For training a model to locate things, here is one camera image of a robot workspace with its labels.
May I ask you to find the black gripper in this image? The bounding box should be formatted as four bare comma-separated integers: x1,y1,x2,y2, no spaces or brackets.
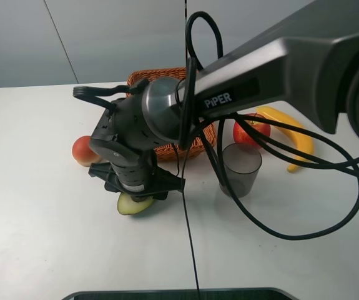
89,97,185,202

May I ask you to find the halved avocado with pit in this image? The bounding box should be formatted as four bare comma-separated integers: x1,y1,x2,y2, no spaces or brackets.
117,193,154,216

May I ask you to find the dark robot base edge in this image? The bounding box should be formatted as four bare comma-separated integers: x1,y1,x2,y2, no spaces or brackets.
64,288,294,300

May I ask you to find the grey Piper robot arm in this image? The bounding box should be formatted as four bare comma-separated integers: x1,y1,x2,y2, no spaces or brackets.
89,1,359,199

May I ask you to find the orange wicker basket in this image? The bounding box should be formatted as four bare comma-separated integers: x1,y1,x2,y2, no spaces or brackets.
127,67,217,161

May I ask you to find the orange peach fruit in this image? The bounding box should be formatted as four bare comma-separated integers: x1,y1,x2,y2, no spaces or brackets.
72,136,102,167

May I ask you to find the grey translucent plastic cup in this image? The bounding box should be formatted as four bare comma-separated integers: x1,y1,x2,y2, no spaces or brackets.
222,143,262,198

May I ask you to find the red apple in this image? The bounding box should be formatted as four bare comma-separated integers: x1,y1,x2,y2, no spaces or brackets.
232,112,272,149

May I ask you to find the yellow banana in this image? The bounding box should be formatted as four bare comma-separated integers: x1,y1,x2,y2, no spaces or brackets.
255,106,315,174

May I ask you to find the thin black cable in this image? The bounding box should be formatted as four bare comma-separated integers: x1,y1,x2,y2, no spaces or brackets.
172,93,202,293

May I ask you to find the thick black cable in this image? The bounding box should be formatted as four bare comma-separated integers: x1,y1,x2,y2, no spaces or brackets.
72,11,359,241

